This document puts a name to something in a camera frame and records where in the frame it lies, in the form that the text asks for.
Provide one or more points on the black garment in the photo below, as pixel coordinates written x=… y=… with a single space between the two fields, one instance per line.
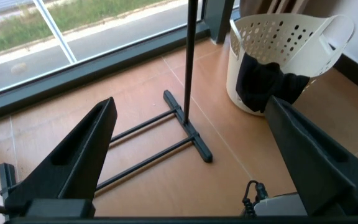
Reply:
x=259 y=84

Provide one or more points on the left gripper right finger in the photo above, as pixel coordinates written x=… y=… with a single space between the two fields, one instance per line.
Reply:
x=315 y=174

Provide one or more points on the window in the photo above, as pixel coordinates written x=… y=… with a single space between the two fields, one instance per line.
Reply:
x=73 y=46

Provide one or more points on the brown curtain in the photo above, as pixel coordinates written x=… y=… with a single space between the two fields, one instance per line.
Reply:
x=259 y=6

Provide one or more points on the black clothes rack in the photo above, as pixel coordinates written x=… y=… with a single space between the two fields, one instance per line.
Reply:
x=190 y=62

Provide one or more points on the white laundry basket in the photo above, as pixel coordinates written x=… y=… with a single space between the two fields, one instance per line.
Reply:
x=303 y=59

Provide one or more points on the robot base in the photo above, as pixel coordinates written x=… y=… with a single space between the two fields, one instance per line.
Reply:
x=281 y=205

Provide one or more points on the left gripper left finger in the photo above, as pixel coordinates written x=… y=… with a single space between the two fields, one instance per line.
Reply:
x=82 y=168

